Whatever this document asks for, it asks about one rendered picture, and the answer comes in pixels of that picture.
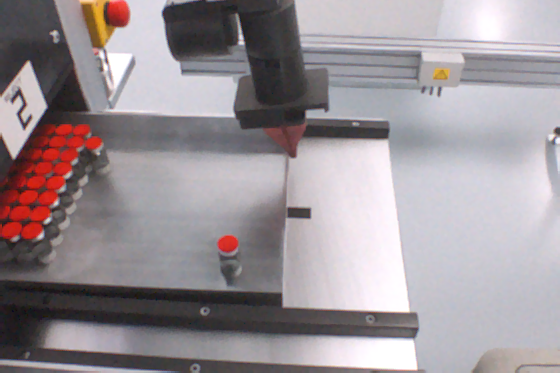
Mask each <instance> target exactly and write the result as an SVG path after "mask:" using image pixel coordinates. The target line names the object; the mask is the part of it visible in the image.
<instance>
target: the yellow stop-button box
mask: <svg viewBox="0 0 560 373"><path fill-rule="evenodd" d="M110 1H111V0H80V4H81V6H82V8H81V9H82V13H83V15H84V18H85V21H86V27H87V30H88V33H89V36H90V39H91V45H92V47H97V48H103V47H105V46H106V43H107V42H108V41H109V39H110V38H111V36H112V34H113V33H114V32H115V29H116V28H114V27H113V26H112V25H110V22H109V14H108V9H109V3H110Z"/></svg>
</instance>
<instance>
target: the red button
mask: <svg viewBox="0 0 560 373"><path fill-rule="evenodd" d="M108 14H109V22H110V25H112V26H113V27H114V28H124V27H126V26H127V25H128V24H129V22H130V18H131V12H130V8H129V6H128V3H127V1H126V0H111V1H110V3H109V9H108Z"/></svg>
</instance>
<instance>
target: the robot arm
mask: <svg viewBox="0 0 560 373"><path fill-rule="evenodd" d="M236 14H237V15H236ZM161 16H162V18H163V21H164V24H165V38H166V42H167V45H168V48H169V51H170V53H171V54H172V58H173V59H174V60H175V61H176V62H177V61H189V60H201V59H210V58H219V57H228V56H233V55H234V52H235V48H236V46H238V44H239V38H240V35H239V24H238V20H239V23H240V28H241V31H242V38H243V43H244V47H245V50H246V54H247V58H248V62H249V66H250V70H251V74H252V75H249V76H242V77H241V78H239V82H238V87H237V90H236V95H235V99H234V104H233V111H234V115H235V118H236V120H239V125H240V128H241V129H243V130H248V129H259V128H262V129H263V132H264V133H266V134H267V135H268V136H269V137H271V138H272V139H273V141H275V142H276V143H277V144H280V145H281V146H282V147H283V148H284V149H285V152H286V153H287V154H288V156H290V157H291V158H297V144H298V143H299V141H300V139H301V137H302V134H303V132H304V131H305V129H306V121H307V110H323V109H324V112H328V111H329V110H330V97H329V87H330V82H329V71H328V69H327V68H324V67H323V68H314V69H305V63H304V57H303V51H302V45H301V38H300V33H299V27H298V20H297V14H296V8H295V0H167V1H166V3H165V5H164V8H163V9H162V12H161ZM237 16H238V20H237Z"/></svg>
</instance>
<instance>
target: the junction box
mask: <svg viewBox="0 0 560 373"><path fill-rule="evenodd" d="M463 69H464V58H463V56H462V54H461V53H438V52H422V53H421V55H420V60H419V65H418V68H417V80H418V85H419V86H443V87H459V80H460V78H461V74H462V71H463Z"/></svg>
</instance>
